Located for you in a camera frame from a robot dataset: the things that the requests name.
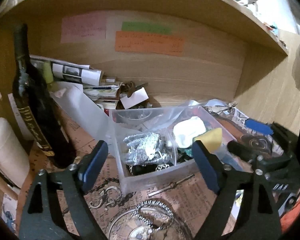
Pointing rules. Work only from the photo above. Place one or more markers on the orange sticky note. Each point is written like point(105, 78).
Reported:
point(141, 42)

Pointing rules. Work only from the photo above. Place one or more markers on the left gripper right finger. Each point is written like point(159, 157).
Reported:
point(258, 216)

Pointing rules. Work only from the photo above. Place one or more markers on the white price tag card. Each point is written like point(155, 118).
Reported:
point(137, 97)

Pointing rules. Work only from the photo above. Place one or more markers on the green sticky note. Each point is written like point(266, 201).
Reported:
point(146, 27)

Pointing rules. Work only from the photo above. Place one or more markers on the pink sticky note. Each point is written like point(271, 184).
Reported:
point(84, 27)

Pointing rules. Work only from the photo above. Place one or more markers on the pink mug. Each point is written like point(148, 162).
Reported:
point(14, 161)

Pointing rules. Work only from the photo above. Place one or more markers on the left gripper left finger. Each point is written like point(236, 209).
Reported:
point(42, 215)

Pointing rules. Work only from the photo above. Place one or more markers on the gold chain jewelry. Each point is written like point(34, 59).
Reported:
point(155, 214)

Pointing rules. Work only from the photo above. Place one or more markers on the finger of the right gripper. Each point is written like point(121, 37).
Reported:
point(258, 126)
point(245, 153)

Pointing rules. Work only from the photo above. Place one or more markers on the orange gloved hand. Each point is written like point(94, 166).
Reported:
point(289, 218)

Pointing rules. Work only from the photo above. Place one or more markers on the clear plastic bag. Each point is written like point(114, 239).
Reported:
point(162, 120)

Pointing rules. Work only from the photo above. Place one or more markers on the dark wine bottle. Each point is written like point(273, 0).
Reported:
point(34, 104)

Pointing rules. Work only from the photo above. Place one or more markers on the white cloth pouch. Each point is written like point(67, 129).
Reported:
point(186, 130)

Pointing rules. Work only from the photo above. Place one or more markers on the stack of papers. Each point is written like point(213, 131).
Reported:
point(102, 90)

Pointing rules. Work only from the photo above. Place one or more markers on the yellow cloth pouch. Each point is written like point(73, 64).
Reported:
point(211, 139)

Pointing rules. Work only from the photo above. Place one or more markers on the clear plastic storage box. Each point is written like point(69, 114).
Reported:
point(142, 177)

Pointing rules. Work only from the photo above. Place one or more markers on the green striped cloth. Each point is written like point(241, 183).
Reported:
point(184, 154)

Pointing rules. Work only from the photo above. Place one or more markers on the wooden shelf board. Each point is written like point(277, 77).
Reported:
point(207, 27)

